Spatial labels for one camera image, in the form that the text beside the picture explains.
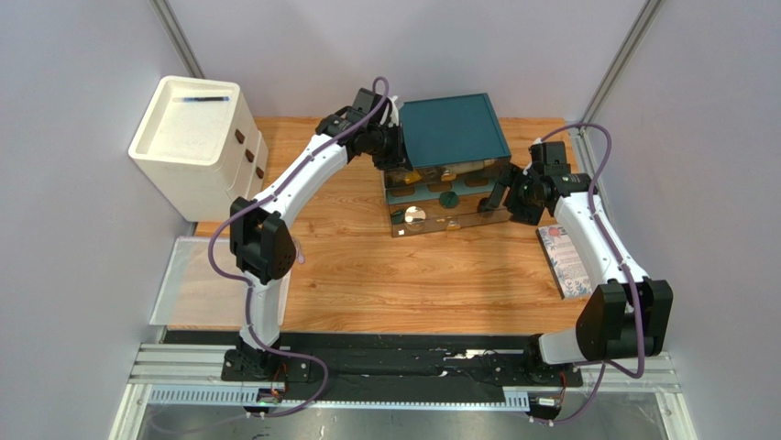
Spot white storage cabinet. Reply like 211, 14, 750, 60
128, 76, 269, 223

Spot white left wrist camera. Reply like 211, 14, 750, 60
379, 95, 403, 127

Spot aluminium rail frame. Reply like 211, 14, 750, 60
110, 355, 696, 439

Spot dark green round compact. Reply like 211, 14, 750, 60
438, 191, 460, 209
390, 210, 405, 225

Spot gold rim powder jar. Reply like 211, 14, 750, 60
403, 206, 427, 232

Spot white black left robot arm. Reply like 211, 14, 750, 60
225, 88, 408, 379

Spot floral pink palette box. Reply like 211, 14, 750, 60
536, 225, 592, 300

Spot clear plastic zip pouch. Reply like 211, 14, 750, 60
148, 236, 305, 327

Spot clear acrylic drawer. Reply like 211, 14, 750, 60
382, 158, 510, 189
385, 183, 510, 237

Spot orange tube white cap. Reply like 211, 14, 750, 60
400, 170, 423, 185

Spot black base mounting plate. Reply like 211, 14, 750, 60
220, 348, 584, 388

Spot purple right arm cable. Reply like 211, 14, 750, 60
533, 122, 647, 426

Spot teal drawer organizer box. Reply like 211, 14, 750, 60
399, 93, 512, 191

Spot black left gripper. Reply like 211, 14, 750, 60
367, 121, 414, 173

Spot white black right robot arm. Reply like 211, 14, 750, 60
478, 141, 674, 365

